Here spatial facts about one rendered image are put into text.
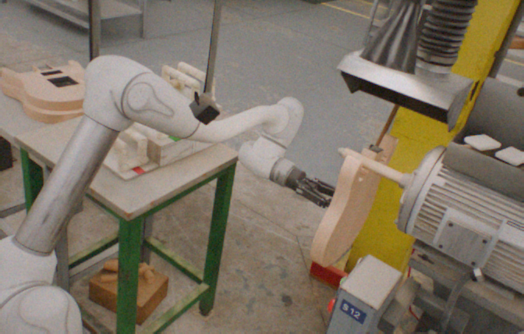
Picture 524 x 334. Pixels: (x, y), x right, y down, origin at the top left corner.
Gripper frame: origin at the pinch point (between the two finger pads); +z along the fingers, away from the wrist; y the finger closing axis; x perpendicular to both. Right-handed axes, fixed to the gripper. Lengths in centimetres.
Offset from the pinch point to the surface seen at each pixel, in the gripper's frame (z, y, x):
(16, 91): -144, 20, -16
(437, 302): 36.5, 17.3, -3.3
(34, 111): -124, 25, -16
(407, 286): 28.5, 17.7, -3.5
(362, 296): 22.8, 39.5, 1.0
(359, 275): 19.3, 34.3, 1.9
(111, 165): -75, 27, -16
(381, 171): 9.3, 9.9, 19.4
